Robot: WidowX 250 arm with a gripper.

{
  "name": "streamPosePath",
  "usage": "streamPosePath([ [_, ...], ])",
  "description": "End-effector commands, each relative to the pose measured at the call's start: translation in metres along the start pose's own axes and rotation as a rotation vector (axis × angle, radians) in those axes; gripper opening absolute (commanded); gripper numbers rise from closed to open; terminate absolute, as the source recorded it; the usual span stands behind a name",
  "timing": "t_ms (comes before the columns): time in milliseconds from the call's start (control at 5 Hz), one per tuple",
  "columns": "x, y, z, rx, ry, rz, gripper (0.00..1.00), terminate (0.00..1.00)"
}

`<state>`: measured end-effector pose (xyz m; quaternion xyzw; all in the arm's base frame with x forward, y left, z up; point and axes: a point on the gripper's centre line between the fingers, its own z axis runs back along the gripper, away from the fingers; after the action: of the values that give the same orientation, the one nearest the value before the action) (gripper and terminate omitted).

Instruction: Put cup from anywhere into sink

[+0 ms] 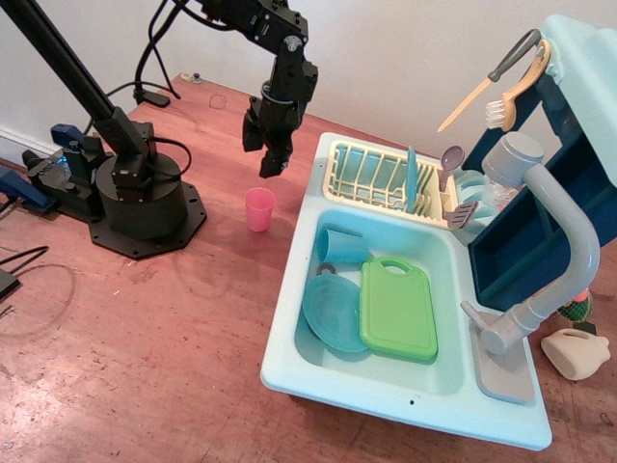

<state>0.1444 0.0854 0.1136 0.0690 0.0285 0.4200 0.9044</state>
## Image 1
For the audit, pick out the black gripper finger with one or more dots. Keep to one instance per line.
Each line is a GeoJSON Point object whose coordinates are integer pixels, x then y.
{"type": "Point", "coordinates": [271, 163]}
{"type": "Point", "coordinates": [286, 150]}

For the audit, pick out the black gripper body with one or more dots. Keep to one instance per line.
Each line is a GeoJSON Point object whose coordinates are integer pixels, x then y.
{"type": "Point", "coordinates": [270, 122]}

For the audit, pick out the pink plastic cup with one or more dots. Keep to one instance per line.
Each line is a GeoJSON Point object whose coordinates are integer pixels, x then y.
{"type": "Point", "coordinates": [259, 207]}

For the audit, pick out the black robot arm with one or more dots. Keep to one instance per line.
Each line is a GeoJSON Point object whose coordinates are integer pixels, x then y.
{"type": "Point", "coordinates": [269, 24]}

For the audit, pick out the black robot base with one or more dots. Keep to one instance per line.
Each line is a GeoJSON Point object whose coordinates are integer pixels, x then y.
{"type": "Point", "coordinates": [148, 209]}

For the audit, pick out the blue plastic cup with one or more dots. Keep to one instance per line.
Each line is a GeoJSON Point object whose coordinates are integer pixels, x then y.
{"type": "Point", "coordinates": [341, 247]}

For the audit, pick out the light blue toy sink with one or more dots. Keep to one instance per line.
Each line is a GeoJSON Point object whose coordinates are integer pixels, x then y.
{"type": "Point", "coordinates": [442, 395]}

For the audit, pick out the cream dish rack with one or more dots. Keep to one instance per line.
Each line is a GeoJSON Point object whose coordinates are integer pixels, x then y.
{"type": "Point", "coordinates": [375, 179]}

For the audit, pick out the blue plate in rack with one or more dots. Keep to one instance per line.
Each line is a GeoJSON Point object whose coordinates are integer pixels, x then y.
{"type": "Point", "coordinates": [411, 179]}

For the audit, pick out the blue plastic plate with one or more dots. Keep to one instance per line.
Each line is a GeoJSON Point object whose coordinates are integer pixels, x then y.
{"type": "Point", "coordinates": [331, 306]}

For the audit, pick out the purple toy spoon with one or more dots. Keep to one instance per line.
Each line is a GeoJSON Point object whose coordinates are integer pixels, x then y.
{"type": "Point", "coordinates": [452, 158]}

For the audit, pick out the purple toy spatula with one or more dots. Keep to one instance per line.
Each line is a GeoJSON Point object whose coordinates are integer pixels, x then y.
{"type": "Point", "coordinates": [459, 217]}

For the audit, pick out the stacked blue dishes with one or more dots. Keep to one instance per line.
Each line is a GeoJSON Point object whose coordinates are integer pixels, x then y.
{"type": "Point", "coordinates": [473, 186]}

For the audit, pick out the green cutting board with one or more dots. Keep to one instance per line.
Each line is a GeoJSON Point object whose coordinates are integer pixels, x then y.
{"type": "Point", "coordinates": [396, 310]}

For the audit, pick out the cream dish brush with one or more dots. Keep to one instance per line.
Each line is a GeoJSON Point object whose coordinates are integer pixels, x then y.
{"type": "Point", "coordinates": [502, 113]}

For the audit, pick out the dark blue toy shelf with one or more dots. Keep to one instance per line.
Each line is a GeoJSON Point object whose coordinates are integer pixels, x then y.
{"type": "Point", "coordinates": [578, 95]}

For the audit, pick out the blue table clamp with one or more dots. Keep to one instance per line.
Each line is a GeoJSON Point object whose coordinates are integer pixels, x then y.
{"type": "Point", "coordinates": [64, 181]}

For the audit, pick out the grey toy faucet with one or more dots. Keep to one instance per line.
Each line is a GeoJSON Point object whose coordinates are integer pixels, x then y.
{"type": "Point", "coordinates": [538, 254]}

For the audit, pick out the green netted toy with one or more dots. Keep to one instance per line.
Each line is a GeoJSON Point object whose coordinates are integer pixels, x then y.
{"type": "Point", "coordinates": [579, 309]}

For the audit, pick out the beige toy jug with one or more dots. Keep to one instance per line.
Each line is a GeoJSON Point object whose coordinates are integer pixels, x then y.
{"type": "Point", "coordinates": [576, 354]}

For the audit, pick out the black cable mount foot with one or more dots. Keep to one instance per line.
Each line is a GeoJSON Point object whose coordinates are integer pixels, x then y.
{"type": "Point", "coordinates": [141, 95]}

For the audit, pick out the toy knife grey handle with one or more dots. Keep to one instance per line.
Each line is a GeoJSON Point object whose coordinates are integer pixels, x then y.
{"type": "Point", "coordinates": [518, 50]}

